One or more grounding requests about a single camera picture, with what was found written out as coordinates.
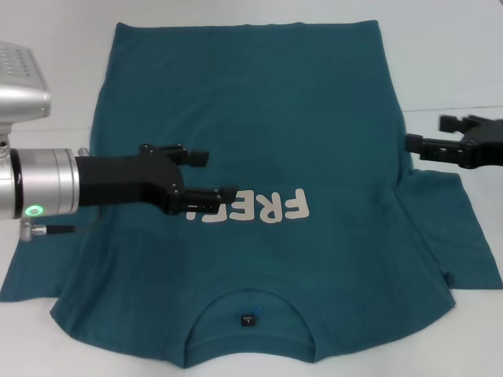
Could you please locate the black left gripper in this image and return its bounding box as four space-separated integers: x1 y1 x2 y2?
74 144 240 217

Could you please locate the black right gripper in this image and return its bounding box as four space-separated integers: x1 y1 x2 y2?
404 115 503 170

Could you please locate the teal t-shirt with FREE print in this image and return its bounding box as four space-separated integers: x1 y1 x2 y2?
0 20 503 359

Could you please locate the left arm cable with connector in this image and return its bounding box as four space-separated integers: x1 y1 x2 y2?
20 220 77 241

